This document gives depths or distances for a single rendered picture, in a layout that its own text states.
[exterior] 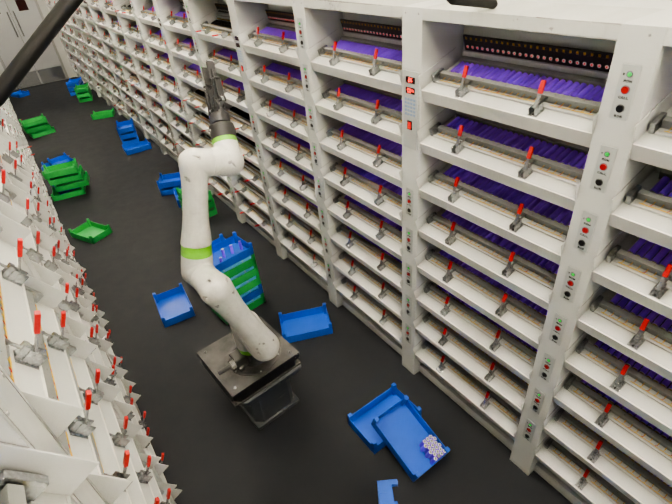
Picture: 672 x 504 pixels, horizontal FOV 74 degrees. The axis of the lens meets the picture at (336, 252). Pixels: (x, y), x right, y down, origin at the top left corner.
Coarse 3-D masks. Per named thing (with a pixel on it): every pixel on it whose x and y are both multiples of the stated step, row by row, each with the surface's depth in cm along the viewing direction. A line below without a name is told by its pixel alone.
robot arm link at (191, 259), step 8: (184, 248) 168; (192, 248) 167; (200, 248) 168; (208, 248) 170; (184, 256) 169; (192, 256) 168; (200, 256) 169; (208, 256) 172; (184, 264) 170; (192, 264) 169; (200, 264) 170; (208, 264) 172; (184, 272) 172; (192, 272) 169
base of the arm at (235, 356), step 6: (234, 354) 209; (240, 354) 208; (234, 360) 206; (240, 360) 206; (246, 360) 208; (252, 360) 208; (258, 360) 209; (228, 366) 206; (234, 366) 206; (240, 366) 207; (252, 366) 209; (222, 372) 204
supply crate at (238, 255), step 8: (232, 232) 284; (224, 240) 282; (232, 240) 287; (216, 248) 281; (224, 248) 284; (248, 248) 272; (216, 256) 277; (232, 256) 267; (240, 256) 271; (216, 264) 270; (224, 264) 265; (232, 264) 269
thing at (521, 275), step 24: (432, 216) 186; (456, 216) 183; (432, 240) 183; (456, 240) 176; (480, 240) 169; (504, 240) 166; (480, 264) 165; (504, 264) 161; (528, 264) 155; (552, 264) 153; (528, 288) 152; (552, 288) 148
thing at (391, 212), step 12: (336, 156) 235; (324, 168) 233; (336, 180) 229; (348, 192) 222; (360, 192) 216; (372, 204) 208; (384, 204) 205; (396, 204) 202; (384, 216) 206; (396, 216) 197
